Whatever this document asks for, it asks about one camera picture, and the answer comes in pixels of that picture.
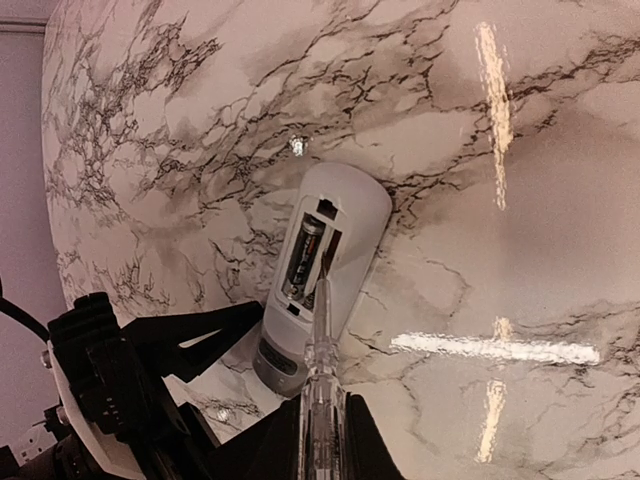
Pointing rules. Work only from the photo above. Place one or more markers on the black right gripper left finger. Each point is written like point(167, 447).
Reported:
point(267, 450)

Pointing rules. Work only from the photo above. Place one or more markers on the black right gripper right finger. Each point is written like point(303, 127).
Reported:
point(367, 456)

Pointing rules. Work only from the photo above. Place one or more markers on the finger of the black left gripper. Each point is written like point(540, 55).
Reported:
point(186, 345)

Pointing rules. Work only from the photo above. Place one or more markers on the white remote control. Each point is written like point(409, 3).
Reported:
point(355, 209)

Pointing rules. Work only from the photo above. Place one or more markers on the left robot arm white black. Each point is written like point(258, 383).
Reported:
point(53, 451)

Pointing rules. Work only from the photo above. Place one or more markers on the black battery in remote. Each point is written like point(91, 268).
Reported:
point(303, 256)

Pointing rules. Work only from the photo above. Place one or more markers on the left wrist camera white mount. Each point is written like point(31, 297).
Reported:
point(121, 411)

